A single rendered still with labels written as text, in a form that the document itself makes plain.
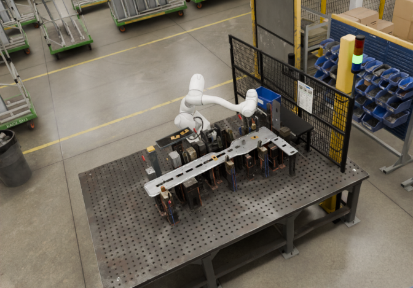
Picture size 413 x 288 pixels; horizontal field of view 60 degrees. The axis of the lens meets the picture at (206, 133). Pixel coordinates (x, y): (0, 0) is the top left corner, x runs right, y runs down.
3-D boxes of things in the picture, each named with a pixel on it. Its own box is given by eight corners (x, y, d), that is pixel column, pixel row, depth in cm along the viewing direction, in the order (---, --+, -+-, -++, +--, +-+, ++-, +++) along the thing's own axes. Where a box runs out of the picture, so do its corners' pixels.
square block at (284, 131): (284, 159, 368) (284, 132, 346) (279, 156, 374) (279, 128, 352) (290, 156, 371) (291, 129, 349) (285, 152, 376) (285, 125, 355)
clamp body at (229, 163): (232, 193, 341) (228, 167, 320) (225, 186, 350) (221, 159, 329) (239, 189, 344) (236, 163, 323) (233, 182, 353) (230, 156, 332)
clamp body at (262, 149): (263, 179, 350) (262, 153, 329) (256, 172, 359) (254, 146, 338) (270, 175, 353) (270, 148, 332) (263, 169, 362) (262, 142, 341)
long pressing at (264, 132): (151, 200, 309) (151, 199, 308) (142, 185, 326) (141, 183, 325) (278, 137, 353) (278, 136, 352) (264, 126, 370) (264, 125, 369)
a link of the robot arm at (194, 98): (200, 102, 334) (201, 89, 339) (182, 102, 340) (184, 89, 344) (204, 107, 346) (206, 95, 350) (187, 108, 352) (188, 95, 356)
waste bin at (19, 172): (0, 197, 487) (-28, 157, 443) (1, 173, 527) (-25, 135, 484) (37, 183, 499) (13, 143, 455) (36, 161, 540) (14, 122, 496)
